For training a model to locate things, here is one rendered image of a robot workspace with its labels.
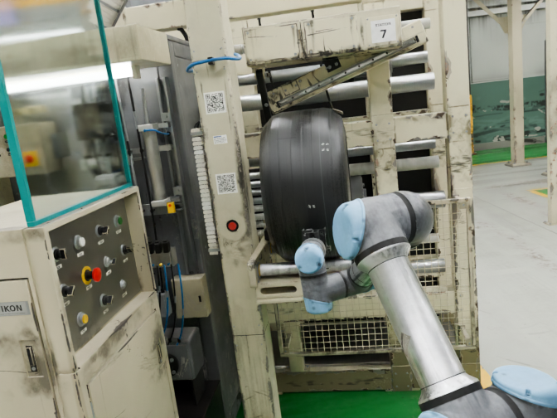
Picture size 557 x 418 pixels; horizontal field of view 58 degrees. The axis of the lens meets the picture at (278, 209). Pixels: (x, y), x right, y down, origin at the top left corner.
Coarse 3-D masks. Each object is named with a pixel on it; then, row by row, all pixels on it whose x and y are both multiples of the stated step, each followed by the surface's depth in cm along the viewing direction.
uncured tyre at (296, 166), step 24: (288, 120) 172; (312, 120) 170; (336, 120) 172; (264, 144) 169; (288, 144) 165; (312, 144) 163; (336, 144) 164; (264, 168) 165; (288, 168) 162; (312, 168) 161; (336, 168) 161; (264, 192) 166; (288, 192) 162; (312, 192) 161; (336, 192) 160; (264, 216) 169; (288, 216) 164; (312, 216) 163; (288, 240) 169
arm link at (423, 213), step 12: (408, 192) 107; (420, 204) 105; (420, 216) 104; (432, 216) 107; (420, 228) 104; (432, 228) 110; (420, 240) 109; (348, 276) 139; (360, 276) 134; (348, 288) 138; (360, 288) 138; (372, 288) 142
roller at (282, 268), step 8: (264, 264) 183; (272, 264) 182; (280, 264) 181; (288, 264) 180; (328, 264) 178; (336, 264) 177; (344, 264) 177; (264, 272) 181; (272, 272) 181; (280, 272) 181; (288, 272) 180; (296, 272) 180
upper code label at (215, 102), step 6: (222, 90) 177; (204, 96) 178; (210, 96) 178; (216, 96) 178; (222, 96) 177; (210, 102) 178; (216, 102) 178; (222, 102) 178; (210, 108) 179; (216, 108) 178; (222, 108) 178
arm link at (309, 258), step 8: (312, 240) 143; (304, 248) 133; (312, 248) 133; (320, 248) 136; (296, 256) 133; (304, 256) 133; (312, 256) 132; (320, 256) 132; (296, 264) 133; (304, 264) 133; (312, 264) 133; (320, 264) 133; (304, 272) 133; (312, 272) 133; (320, 272) 135
